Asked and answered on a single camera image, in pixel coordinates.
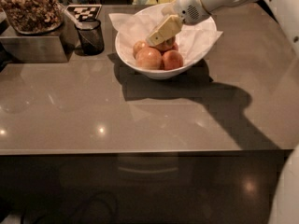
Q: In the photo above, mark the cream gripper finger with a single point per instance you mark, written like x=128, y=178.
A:
x=167, y=28

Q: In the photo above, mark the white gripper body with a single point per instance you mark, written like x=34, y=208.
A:
x=188, y=8

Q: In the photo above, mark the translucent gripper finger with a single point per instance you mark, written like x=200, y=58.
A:
x=168, y=10

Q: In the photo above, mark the red-yellow apple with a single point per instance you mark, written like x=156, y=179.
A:
x=166, y=45

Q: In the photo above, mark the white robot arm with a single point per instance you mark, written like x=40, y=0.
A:
x=285, y=208

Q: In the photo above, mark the back right apple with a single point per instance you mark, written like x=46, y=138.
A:
x=175, y=46

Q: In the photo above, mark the front right apple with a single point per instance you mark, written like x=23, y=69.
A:
x=172, y=59

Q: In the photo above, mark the back left apple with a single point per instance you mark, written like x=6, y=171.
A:
x=139, y=45

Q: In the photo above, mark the front left apple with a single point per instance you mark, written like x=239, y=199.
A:
x=148, y=58

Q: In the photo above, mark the white ceramic bowl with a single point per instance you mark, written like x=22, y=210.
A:
x=162, y=72

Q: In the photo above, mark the white paper liner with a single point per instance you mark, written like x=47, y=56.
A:
x=199, y=38

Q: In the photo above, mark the black mesh cup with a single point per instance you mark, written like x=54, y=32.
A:
x=90, y=36

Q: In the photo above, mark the black white marker tag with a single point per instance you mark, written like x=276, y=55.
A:
x=84, y=12

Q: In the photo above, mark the white plastic spoon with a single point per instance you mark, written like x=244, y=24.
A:
x=70, y=16

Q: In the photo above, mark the steel box stand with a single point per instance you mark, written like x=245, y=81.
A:
x=53, y=47

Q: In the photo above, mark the glass jar of nuts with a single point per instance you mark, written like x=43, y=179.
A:
x=33, y=17

